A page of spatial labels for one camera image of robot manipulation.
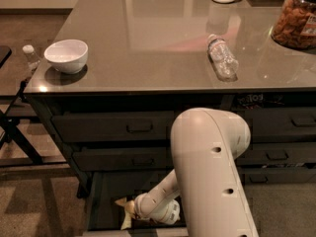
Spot brown sea salt chip bag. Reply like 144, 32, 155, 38
115, 197, 140, 230

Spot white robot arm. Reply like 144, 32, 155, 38
134, 108, 259, 237

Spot dark grey drawer cabinet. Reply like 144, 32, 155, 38
27, 0, 315, 237

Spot middle left drawer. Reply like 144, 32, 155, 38
73, 147, 173, 171

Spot top left drawer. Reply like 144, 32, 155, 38
51, 111, 174, 142

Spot dark snack bag in cabinet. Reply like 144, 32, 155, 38
235, 93, 284, 109

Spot top right drawer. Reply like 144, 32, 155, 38
241, 107, 316, 143

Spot middle right drawer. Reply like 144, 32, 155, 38
236, 142, 316, 167

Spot bottom right drawer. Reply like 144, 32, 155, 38
240, 168, 316, 185

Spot open bottom left drawer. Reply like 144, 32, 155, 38
83, 169, 189, 237

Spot clear plastic water bottle lying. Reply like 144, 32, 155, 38
207, 34, 239, 82

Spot white ceramic bowl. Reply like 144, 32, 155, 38
44, 39, 88, 74

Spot small bottle with white cap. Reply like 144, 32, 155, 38
23, 44, 40, 72

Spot black folding side table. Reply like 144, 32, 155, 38
0, 44, 67, 168

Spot clear jar of snacks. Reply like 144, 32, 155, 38
272, 0, 316, 49

